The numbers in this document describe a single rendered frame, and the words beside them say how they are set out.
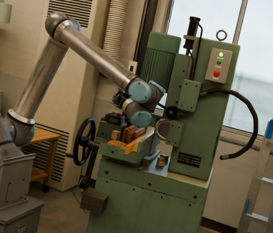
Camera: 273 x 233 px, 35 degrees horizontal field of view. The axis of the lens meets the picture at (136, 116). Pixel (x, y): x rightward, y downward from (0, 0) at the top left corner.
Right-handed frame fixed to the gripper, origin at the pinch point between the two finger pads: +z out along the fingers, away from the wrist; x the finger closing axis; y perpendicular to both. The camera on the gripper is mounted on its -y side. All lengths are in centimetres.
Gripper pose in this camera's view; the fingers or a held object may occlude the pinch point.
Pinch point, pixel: (120, 92)
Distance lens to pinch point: 228.6
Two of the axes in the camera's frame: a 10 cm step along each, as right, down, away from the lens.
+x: -4.9, 8.4, 2.3
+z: -3.5, -4.3, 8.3
